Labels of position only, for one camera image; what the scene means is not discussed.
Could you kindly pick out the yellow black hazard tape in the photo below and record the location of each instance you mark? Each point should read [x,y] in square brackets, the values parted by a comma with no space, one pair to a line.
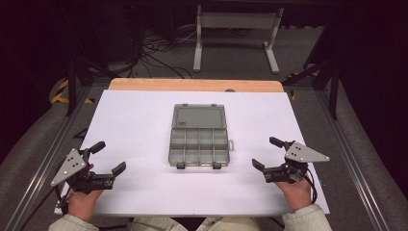
[61,93]

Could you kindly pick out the aluminium frame rail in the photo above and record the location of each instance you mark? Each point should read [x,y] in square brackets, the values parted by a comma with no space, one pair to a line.
[41,160]
[352,160]

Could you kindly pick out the person's right hand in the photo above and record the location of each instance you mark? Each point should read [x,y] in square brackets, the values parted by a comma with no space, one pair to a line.
[296,193]

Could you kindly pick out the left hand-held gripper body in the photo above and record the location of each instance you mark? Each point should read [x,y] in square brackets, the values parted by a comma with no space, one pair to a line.
[69,166]

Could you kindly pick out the grey metal stand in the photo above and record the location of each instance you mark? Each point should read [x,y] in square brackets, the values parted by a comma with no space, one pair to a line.
[238,20]

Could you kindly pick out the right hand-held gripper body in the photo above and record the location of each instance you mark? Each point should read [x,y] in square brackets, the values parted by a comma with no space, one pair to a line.
[303,154]

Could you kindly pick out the white board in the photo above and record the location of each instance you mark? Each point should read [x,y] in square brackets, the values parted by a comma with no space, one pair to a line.
[134,128]

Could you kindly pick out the black stand leg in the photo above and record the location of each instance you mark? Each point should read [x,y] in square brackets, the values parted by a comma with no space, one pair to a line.
[71,86]
[334,86]

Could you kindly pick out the person's light clothing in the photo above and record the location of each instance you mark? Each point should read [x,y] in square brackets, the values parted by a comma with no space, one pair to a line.
[154,225]

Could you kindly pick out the person's left hand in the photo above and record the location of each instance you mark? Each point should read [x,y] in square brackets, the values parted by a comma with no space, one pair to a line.
[82,202]

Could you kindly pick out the clear plastic compartment box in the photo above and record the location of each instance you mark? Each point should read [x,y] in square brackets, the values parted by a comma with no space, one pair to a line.
[199,136]

